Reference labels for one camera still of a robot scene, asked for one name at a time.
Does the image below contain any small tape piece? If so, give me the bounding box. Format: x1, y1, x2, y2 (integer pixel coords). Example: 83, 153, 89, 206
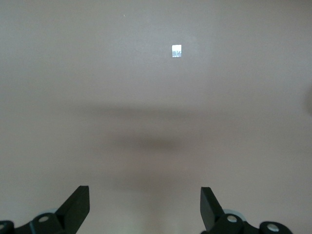
171, 44, 183, 59

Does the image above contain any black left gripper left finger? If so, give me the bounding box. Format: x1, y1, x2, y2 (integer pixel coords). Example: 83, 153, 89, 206
0, 185, 90, 234

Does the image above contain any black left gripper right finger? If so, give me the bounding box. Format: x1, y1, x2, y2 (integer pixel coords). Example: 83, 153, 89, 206
200, 187, 293, 234

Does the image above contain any brown table cover sheet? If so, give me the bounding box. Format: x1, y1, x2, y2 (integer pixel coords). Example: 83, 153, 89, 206
0, 0, 312, 234

